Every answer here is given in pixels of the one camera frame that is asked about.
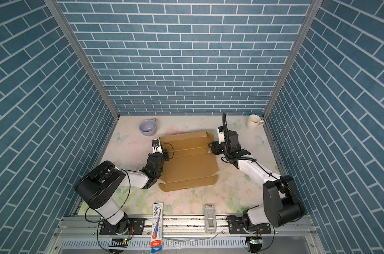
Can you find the white ceramic mug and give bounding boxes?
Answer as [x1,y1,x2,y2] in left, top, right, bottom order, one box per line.
[247,114,265,131]

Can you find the brown cardboard box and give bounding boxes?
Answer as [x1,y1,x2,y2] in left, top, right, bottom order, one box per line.
[159,131,218,192]

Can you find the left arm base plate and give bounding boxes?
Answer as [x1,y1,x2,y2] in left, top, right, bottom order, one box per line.
[99,218,146,237]

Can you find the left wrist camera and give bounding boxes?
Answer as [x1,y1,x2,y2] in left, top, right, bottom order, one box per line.
[152,139,163,154]

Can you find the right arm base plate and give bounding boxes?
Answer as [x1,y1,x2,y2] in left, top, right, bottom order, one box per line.
[226,215,271,235]

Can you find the grey white remote device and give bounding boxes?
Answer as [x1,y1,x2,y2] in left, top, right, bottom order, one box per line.
[204,204,217,233]

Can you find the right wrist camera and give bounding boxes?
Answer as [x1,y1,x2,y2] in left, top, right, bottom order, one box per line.
[216,126,225,144]

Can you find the aluminium front rail frame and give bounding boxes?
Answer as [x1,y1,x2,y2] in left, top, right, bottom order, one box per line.
[45,214,324,254]

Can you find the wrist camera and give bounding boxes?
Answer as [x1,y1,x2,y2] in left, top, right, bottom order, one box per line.
[216,126,225,144]
[152,139,163,154]

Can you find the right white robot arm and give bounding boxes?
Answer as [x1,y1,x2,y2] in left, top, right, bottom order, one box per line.
[210,127,305,232]

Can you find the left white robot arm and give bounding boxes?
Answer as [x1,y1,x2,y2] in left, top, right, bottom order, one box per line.
[75,151,170,226]

